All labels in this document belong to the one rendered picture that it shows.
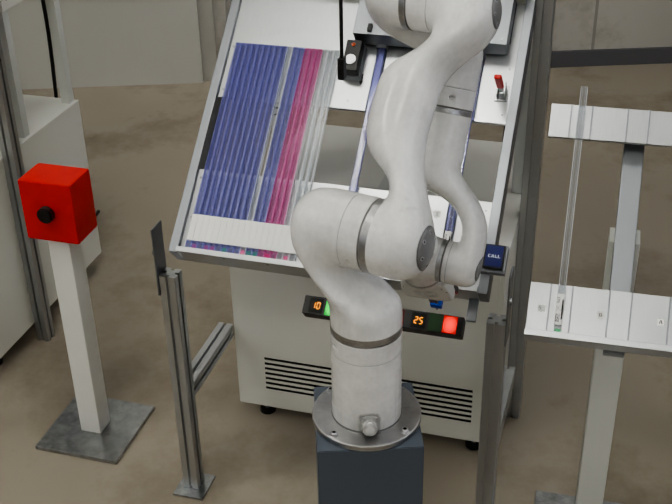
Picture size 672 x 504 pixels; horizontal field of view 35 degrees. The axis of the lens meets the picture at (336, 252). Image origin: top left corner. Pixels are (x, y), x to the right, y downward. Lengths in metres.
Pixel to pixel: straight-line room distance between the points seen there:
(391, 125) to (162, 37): 3.62
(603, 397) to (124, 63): 3.44
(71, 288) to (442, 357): 0.94
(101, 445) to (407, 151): 1.57
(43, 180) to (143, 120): 2.32
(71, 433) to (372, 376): 1.42
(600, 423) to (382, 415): 0.75
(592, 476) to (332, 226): 1.12
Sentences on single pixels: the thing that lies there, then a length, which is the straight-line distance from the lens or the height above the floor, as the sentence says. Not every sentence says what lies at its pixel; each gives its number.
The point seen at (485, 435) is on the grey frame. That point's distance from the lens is 2.40.
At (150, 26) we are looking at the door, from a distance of 5.19.
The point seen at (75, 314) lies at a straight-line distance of 2.78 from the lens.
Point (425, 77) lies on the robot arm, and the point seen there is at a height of 1.28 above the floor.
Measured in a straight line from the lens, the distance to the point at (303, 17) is 2.51.
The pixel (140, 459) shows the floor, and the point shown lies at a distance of 2.91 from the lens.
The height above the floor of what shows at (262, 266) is 0.70.
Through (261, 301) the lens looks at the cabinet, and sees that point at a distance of 2.73.
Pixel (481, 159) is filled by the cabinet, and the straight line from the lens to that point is 2.96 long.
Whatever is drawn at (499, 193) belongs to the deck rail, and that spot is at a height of 0.87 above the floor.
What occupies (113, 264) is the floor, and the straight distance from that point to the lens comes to 3.77.
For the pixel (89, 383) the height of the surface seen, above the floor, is 0.18.
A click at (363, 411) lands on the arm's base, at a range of 1.79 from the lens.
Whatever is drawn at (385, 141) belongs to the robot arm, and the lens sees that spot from 1.64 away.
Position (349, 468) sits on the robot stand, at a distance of 1.83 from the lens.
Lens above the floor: 1.88
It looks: 30 degrees down
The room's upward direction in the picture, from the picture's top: 1 degrees counter-clockwise
